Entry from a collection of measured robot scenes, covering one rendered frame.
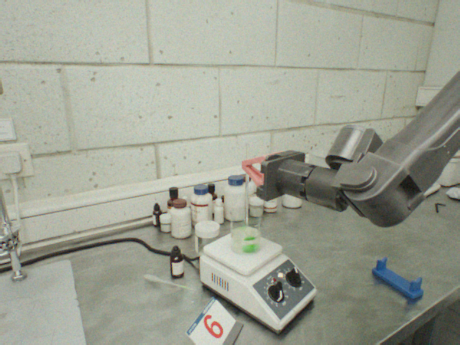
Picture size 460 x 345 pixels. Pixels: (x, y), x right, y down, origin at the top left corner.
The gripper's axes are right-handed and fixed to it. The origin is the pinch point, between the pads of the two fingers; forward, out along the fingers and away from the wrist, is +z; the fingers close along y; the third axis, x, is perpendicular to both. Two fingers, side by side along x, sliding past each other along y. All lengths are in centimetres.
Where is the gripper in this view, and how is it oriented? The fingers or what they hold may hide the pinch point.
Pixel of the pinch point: (246, 164)
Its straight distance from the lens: 56.7
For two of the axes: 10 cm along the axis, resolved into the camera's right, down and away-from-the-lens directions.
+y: -7.4, 2.1, -6.4
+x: 0.0, 9.5, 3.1
